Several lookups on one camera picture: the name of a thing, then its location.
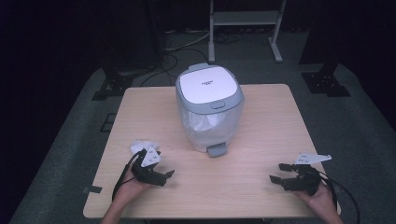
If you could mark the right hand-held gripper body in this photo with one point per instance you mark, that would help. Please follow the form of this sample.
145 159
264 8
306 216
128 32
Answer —
303 183

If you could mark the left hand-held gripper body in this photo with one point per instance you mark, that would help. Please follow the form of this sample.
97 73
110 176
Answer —
148 174

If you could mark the white paper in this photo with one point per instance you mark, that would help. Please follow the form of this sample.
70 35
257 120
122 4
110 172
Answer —
137 145

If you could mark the white and grey pedal bin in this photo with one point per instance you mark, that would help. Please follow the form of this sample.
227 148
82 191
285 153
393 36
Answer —
207 85

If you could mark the person's right hand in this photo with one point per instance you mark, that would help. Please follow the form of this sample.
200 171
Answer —
322 200

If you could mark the person's left hand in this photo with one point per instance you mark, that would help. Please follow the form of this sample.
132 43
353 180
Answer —
129 191

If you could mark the white plastic bin liner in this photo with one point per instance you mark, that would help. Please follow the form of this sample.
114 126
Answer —
202 123

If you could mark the black tape strip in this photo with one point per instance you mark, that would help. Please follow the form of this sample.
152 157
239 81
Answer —
92 189

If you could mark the black tape square outline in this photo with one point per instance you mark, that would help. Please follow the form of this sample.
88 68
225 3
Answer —
101 124

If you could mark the white metal stand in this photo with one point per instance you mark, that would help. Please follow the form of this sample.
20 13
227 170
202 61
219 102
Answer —
246 18

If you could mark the black stand with base plate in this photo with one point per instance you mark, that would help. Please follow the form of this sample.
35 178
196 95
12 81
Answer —
325 82
115 84

